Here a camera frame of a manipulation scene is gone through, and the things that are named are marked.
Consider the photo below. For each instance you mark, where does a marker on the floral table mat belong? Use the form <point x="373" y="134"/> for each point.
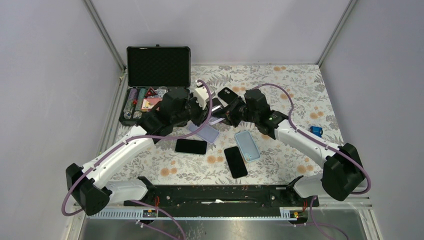
<point x="283" y="85"/>

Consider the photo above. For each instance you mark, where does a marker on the card deck box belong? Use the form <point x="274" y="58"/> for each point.
<point x="149" y="103"/>

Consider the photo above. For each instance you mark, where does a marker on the black poker chip case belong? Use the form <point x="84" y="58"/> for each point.
<point x="153" y="67"/>

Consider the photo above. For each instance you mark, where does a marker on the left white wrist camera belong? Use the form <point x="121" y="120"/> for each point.
<point x="201" y="94"/>

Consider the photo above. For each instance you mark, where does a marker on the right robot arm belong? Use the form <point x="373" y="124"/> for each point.
<point x="342" y="169"/>

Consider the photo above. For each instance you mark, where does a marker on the black bare phone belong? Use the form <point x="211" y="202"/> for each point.
<point x="235" y="162"/>

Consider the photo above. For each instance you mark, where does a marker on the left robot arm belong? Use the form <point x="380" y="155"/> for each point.
<point x="91" y="184"/>

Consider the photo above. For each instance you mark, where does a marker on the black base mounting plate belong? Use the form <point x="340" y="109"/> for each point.
<point x="215" y="201"/>

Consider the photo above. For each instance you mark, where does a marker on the black phone case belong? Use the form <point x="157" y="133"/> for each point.
<point x="227" y="95"/>

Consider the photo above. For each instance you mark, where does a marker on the teal-edged phone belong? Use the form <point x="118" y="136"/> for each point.
<point x="191" y="146"/>

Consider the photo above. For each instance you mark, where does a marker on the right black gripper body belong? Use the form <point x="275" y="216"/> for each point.
<point x="237" y="112"/>

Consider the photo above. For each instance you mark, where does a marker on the blue toy car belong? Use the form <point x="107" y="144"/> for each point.
<point x="316" y="130"/>

